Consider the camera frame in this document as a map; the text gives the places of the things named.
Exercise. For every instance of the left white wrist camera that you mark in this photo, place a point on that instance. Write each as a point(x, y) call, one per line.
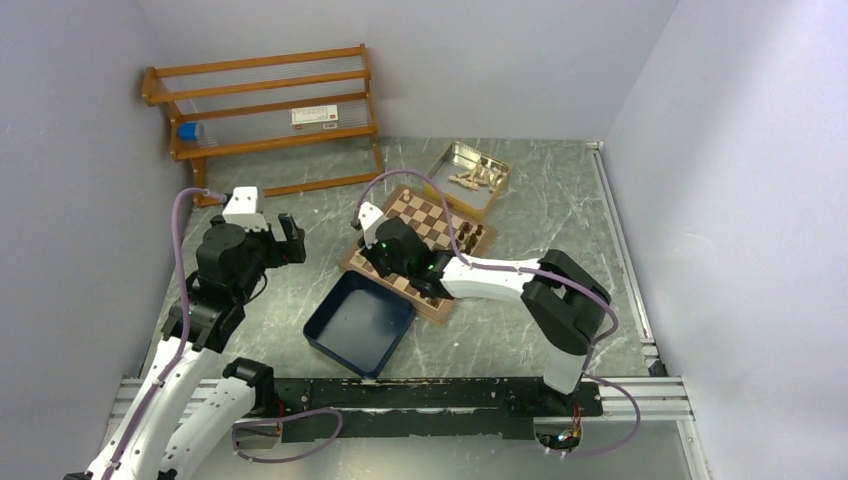
point(245, 209)

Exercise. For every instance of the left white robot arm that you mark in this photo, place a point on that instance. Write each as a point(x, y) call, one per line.
point(155, 439)

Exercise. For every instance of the blue square tray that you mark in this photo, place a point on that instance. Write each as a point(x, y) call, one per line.
point(359, 324)

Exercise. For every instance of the wooden shelf rack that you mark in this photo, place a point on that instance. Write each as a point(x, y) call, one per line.
point(245, 107)

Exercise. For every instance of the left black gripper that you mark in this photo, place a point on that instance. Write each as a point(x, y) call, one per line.
point(282, 251)

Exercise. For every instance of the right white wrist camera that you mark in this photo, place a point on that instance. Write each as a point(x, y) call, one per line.
point(370, 216)

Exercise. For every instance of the gold metal tin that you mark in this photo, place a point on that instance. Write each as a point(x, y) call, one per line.
point(457, 158)

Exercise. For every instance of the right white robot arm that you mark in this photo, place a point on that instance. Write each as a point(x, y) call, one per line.
point(566, 303)

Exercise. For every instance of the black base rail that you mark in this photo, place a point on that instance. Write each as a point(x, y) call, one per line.
point(506, 407)

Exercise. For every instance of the light chess pieces pile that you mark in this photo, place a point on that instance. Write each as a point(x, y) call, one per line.
point(478, 177)

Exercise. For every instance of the dark chess pieces group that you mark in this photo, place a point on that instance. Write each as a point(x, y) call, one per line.
point(468, 236)

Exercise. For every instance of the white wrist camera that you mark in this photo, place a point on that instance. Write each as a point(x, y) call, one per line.
point(245, 209)
point(370, 216)

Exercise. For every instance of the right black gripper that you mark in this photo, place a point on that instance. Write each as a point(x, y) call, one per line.
point(370, 252)

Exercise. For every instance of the white red box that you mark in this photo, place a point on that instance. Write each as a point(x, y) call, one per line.
point(315, 118)

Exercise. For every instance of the wooden chess board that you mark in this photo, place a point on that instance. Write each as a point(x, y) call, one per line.
point(427, 218)

